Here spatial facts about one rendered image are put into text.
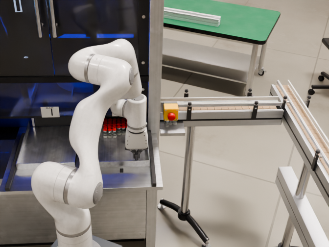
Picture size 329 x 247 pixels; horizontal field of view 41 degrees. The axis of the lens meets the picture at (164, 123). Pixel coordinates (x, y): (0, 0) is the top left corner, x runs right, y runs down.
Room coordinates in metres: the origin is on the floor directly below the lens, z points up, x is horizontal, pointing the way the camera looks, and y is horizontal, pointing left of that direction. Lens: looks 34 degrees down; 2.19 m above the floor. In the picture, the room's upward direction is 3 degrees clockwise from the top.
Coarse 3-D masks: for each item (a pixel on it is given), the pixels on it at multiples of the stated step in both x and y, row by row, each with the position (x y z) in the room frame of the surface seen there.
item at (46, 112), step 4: (44, 108) 1.77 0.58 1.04; (48, 108) 1.78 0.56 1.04; (52, 108) 1.78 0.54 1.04; (56, 108) 1.78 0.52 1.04; (44, 112) 1.77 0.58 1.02; (48, 112) 1.78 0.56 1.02; (52, 112) 1.78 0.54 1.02; (56, 112) 1.78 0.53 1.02; (44, 116) 1.77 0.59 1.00; (48, 116) 1.78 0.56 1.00; (52, 116) 1.78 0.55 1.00; (56, 116) 1.78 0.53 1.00
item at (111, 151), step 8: (112, 136) 1.79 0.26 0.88; (120, 136) 1.79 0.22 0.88; (104, 144) 1.72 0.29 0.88; (112, 144) 1.72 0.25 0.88; (120, 144) 1.73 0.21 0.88; (104, 152) 1.66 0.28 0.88; (112, 152) 1.66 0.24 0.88; (120, 152) 1.66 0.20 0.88; (128, 152) 1.66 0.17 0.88; (144, 152) 1.67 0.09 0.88; (104, 160) 1.60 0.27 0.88; (112, 160) 1.60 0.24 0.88; (120, 160) 1.60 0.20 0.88; (128, 160) 1.56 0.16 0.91; (136, 160) 1.57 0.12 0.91; (144, 160) 1.57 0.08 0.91
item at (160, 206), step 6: (162, 198) 2.20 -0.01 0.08; (162, 204) 2.16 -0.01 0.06; (168, 204) 2.12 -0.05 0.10; (174, 204) 2.10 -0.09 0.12; (174, 210) 2.07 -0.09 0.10; (180, 216) 2.00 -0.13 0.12; (186, 216) 1.99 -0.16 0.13; (192, 222) 1.95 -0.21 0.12; (198, 228) 1.91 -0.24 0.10; (198, 234) 1.89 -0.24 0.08; (204, 234) 1.89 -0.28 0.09; (204, 240) 1.86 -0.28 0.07; (204, 246) 1.86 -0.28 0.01; (210, 246) 1.86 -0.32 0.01
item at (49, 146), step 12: (36, 132) 1.79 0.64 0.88; (48, 132) 1.80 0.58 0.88; (60, 132) 1.80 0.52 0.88; (24, 144) 1.69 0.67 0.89; (36, 144) 1.70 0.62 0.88; (48, 144) 1.70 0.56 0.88; (60, 144) 1.71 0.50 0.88; (24, 156) 1.60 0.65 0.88; (36, 156) 1.60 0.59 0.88; (48, 156) 1.61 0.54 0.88; (60, 156) 1.61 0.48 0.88; (72, 156) 1.62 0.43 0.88; (24, 168) 1.51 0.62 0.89
